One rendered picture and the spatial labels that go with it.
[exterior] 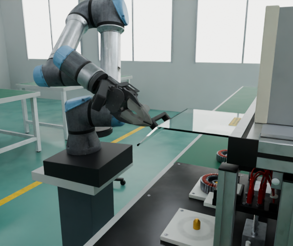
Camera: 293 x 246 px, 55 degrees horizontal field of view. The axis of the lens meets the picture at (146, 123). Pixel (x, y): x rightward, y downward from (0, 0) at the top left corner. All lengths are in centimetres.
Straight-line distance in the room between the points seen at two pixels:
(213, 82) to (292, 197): 509
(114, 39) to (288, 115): 82
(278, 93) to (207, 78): 503
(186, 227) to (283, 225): 35
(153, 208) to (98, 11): 80
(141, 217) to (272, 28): 61
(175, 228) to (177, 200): 16
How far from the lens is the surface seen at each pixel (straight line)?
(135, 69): 611
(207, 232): 82
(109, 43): 120
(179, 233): 80
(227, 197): 53
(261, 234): 77
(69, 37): 115
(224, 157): 131
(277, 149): 47
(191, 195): 98
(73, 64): 86
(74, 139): 122
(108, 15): 123
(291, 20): 56
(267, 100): 56
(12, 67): 854
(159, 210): 91
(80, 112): 118
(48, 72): 101
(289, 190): 51
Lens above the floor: 125
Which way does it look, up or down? 15 degrees down
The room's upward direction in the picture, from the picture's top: straight up
